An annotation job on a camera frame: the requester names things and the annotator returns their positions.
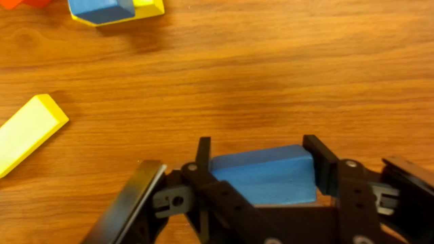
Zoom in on blue rectangular block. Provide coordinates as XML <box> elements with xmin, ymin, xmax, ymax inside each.
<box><xmin>210</xmin><ymin>145</ymin><xmax>316</xmax><ymax>206</ymax></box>

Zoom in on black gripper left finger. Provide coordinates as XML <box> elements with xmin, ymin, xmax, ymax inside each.
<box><xmin>181</xmin><ymin>136</ymin><xmax>277</xmax><ymax>244</ymax></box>

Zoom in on blue cube on yellow block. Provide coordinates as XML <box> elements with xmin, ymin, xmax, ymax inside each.
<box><xmin>68</xmin><ymin>0</ymin><xmax>136</xmax><ymax>24</ymax></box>

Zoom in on yellow block under blue cube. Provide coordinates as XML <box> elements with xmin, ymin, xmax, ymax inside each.
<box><xmin>69</xmin><ymin>0</ymin><xmax>166</xmax><ymax>27</ymax></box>

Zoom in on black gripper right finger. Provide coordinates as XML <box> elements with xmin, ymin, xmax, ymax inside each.
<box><xmin>301</xmin><ymin>135</ymin><xmax>384</xmax><ymax>244</ymax></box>

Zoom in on red house-shaped block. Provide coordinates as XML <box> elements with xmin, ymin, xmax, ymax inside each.
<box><xmin>0</xmin><ymin>0</ymin><xmax>53</xmax><ymax>10</ymax></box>

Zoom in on yellow leaning block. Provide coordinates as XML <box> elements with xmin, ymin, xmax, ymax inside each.
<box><xmin>0</xmin><ymin>93</ymin><xmax>69</xmax><ymax>177</ymax></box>

